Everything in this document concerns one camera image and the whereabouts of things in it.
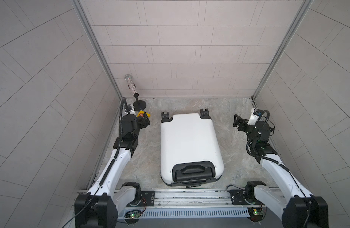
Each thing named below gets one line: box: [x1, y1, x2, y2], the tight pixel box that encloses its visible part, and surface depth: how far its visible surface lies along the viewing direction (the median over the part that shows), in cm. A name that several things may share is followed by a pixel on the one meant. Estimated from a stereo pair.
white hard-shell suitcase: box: [159, 108, 224, 189], surface depth 70 cm
